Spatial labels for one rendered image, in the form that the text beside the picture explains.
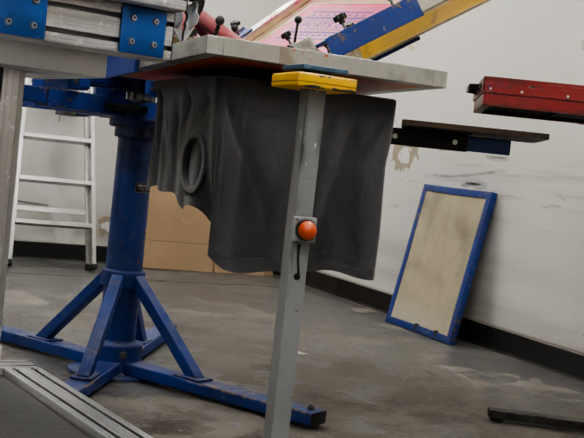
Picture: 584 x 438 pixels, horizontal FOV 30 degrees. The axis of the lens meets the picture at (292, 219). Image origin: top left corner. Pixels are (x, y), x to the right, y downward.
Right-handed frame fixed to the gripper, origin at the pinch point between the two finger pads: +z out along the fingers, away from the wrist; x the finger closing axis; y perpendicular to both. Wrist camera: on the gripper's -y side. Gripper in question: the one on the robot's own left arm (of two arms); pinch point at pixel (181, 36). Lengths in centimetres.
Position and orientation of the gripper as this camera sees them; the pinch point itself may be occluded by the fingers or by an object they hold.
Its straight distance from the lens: 249.9
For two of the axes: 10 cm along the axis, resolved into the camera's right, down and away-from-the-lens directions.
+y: 4.1, 0.5, -9.1
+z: -0.9, 10.0, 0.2
